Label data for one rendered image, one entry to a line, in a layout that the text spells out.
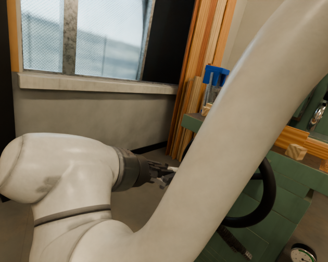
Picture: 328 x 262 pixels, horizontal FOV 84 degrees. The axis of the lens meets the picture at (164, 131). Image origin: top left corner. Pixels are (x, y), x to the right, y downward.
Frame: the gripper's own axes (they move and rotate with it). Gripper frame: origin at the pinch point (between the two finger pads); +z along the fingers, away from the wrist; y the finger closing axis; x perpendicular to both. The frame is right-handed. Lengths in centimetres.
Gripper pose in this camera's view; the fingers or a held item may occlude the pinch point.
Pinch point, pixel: (174, 172)
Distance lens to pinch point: 57.4
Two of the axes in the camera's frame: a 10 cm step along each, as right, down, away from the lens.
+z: 5.7, 2.1, 8.0
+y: -7.0, -3.8, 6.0
